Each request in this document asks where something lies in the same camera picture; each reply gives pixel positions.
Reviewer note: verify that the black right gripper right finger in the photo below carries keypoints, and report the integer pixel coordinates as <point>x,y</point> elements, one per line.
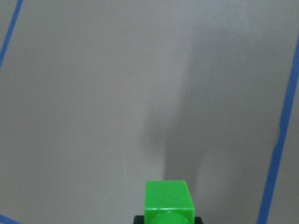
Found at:
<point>197,220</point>

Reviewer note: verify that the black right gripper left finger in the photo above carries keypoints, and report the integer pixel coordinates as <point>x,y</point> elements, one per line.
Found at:
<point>138,220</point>

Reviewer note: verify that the green block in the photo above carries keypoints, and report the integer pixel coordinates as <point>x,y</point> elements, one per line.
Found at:
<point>168,202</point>

